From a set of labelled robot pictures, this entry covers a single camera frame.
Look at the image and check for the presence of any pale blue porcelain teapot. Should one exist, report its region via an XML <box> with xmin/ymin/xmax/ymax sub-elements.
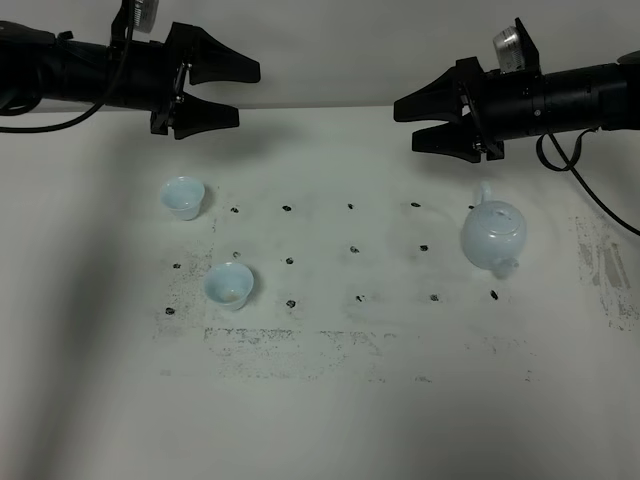
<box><xmin>460</xmin><ymin>181</ymin><xmax>527</xmax><ymax>279</ymax></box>

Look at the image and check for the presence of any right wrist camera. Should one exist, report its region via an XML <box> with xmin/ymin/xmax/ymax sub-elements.
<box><xmin>493</xmin><ymin>17</ymin><xmax>541</xmax><ymax>75</ymax></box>

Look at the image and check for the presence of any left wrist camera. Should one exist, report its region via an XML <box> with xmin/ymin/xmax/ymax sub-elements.
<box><xmin>110</xmin><ymin>0</ymin><xmax>159</xmax><ymax>44</ymax></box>

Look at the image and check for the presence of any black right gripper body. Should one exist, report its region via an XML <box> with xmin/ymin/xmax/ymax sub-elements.
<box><xmin>454</xmin><ymin>57</ymin><xmax>542</xmax><ymax>161</ymax></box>

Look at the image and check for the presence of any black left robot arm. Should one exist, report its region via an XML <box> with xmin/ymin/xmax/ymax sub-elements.
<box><xmin>1</xmin><ymin>21</ymin><xmax>261</xmax><ymax>140</ymax></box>

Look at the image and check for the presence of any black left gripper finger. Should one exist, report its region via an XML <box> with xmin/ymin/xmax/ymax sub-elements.
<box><xmin>188</xmin><ymin>27</ymin><xmax>261</xmax><ymax>85</ymax></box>
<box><xmin>172</xmin><ymin>94</ymin><xmax>240</xmax><ymax>140</ymax></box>

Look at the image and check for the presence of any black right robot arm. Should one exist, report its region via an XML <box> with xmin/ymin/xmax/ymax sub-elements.
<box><xmin>393</xmin><ymin>57</ymin><xmax>639</xmax><ymax>163</ymax></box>

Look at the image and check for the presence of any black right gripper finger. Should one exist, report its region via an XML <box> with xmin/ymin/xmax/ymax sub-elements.
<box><xmin>393</xmin><ymin>66</ymin><xmax>466</xmax><ymax>122</ymax></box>
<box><xmin>411</xmin><ymin>119</ymin><xmax>481</xmax><ymax>163</ymax></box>

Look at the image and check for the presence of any pale blue teacup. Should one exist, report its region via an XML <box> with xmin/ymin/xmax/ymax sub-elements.
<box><xmin>203</xmin><ymin>262</ymin><xmax>255</xmax><ymax>311</ymax></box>
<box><xmin>160</xmin><ymin>176</ymin><xmax>206</xmax><ymax>221</ymax></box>

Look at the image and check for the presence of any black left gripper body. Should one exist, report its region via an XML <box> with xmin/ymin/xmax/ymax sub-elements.
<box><xmin>105</xmin><ymin>20</ymin><xmax>196</xmax><ymax>135</ymax></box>

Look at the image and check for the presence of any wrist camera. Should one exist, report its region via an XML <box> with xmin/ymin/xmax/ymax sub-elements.
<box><xmin>493</xmin><ymin>17</ymin><xmax>541</xmax><ymax>75</ymax></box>
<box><xmin>110</xmin><ymin>0</ymin><xmax>159</xmax><ymax>44</ymax></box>

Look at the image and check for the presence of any far pale blue teacup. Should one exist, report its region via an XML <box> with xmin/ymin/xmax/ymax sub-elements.
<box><xmin>160</xmin><ymin>176</ymin><xmax>206</xmax><ymax>221</ymax></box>

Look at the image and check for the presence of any near pale blue teacup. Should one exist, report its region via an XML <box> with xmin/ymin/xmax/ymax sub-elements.
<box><xmin>203</xmin><ymin>262</ymin><xmax>255</xmax><ymax>311</ymax></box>

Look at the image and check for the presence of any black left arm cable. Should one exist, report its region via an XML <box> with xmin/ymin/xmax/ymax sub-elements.
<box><xmin>0</xmin><ymin>0</ymin><xmax>136</xmax><ymax>134</ymax></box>

